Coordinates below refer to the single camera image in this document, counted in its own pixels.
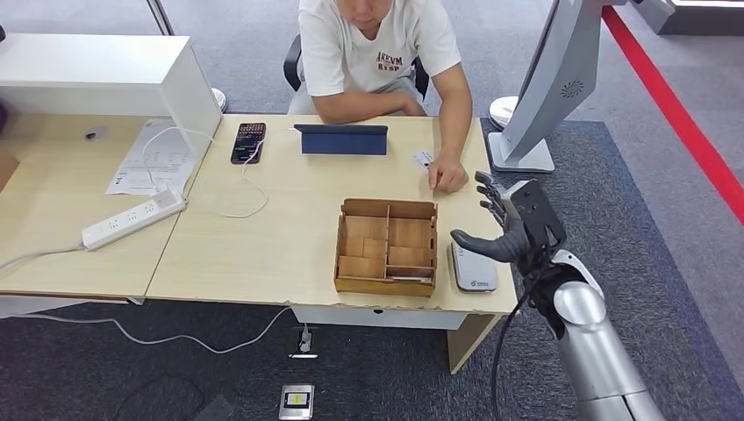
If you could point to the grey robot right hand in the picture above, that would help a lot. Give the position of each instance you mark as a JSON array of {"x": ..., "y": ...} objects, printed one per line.
[{"x": 494, "y": 249}]

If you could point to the person's left hand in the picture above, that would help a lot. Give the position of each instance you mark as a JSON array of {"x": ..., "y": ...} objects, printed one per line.
[{"x": 447, "y": 174}]

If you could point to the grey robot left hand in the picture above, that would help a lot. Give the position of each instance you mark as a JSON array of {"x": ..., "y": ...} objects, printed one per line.
[{"x": 214, "y": 409}]

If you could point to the person's right hand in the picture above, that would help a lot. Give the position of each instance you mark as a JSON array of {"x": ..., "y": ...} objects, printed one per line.
[{"x": 414, "y": 107}]

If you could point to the white ID card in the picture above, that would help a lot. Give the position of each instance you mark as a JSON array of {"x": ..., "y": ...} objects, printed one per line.
[{"x": 422, "y": 158}]

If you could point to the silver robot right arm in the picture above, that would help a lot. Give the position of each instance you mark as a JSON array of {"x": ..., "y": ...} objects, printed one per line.
[{"x": 598, "y": 354}]

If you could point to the person's right forearm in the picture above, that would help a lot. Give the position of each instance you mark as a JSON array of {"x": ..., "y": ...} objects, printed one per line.
[{"x": 360, "y": 107}]

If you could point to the person's left forearm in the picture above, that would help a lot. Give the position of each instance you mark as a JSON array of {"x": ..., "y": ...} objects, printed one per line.
[{"x": 456, "y": 110}]

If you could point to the grey card reader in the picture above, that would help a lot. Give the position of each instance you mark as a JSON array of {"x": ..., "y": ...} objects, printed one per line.
[{"x": 474, "y": 268}]

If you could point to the person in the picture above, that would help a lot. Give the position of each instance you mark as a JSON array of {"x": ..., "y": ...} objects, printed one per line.
[{"x": 372, "y": 52}]

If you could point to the white room key card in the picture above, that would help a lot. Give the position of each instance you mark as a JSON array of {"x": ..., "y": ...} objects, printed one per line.
[{"x": 410, "y": 279}]

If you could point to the tablet in blue cover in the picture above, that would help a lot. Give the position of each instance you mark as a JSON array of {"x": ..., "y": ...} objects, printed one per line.
[{"x": 343, "y": 140}]

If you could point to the white round base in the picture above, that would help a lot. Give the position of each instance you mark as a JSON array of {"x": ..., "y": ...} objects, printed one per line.
[
  {"x": 220, "y": 99},
  {"x": 501, "y": 111}
]

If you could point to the silver floor socket plate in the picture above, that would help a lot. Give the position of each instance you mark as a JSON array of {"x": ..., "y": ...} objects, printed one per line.
[{"x": 296, "y": 402}]

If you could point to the wooden desk leg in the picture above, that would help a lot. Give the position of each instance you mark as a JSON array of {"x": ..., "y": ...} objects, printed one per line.
[{"x": 468, "y": 343}]

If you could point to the black floor socket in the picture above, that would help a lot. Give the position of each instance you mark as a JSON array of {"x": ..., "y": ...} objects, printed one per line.
[{"x": 293, "y": 343}]

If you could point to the white plug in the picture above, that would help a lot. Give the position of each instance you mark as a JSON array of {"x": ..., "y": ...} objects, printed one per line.
[{"x": 304, "y": 340}]

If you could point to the black office chair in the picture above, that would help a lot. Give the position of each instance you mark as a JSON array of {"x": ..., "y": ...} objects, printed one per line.
[{"x": 292, "y": 64}]

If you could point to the white desk front panel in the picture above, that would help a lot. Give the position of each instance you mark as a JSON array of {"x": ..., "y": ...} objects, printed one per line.
[
  {"x": 46, "y": 305},
  {"x": 378, "y": 318}
]

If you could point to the wooden compartment box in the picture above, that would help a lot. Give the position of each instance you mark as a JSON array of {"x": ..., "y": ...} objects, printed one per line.
[{"x": 349, "y": 285}]

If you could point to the black smartphone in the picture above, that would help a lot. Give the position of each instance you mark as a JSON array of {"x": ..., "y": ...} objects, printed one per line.
[{"x": 248, "y": 143}]

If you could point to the white power strip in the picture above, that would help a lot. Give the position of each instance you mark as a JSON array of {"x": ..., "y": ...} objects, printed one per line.
[{"x": 131, "y": 219}]

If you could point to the red floor tape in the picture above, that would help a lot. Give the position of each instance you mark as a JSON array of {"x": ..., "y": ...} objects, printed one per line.
[{"x": 668, "y": 104}]

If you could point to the printed paper sheet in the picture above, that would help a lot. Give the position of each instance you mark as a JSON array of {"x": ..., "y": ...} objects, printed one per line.
[{"x": 165, "y": 160}]

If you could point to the metal pole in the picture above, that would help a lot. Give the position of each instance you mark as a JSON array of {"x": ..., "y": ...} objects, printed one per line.
[{"x": 160, "y": 16}]

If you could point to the grey platform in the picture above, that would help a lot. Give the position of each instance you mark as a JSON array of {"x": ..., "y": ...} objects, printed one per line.
[{"x": 697, "y": 17}]

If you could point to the small grey desk object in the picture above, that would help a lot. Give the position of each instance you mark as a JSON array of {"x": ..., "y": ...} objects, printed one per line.
[{"x": 95, "y": 133}]

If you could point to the brown cardboard piece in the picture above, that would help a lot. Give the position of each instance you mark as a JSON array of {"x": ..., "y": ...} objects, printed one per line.
[{"x": 7, "y": 168}]

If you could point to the white cabinet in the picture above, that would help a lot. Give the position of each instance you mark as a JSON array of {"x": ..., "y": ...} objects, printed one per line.
[{"x": 93, "y": 72}]

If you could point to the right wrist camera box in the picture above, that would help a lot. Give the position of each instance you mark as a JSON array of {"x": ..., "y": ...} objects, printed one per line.
[{"x": 537, "y": 212}]

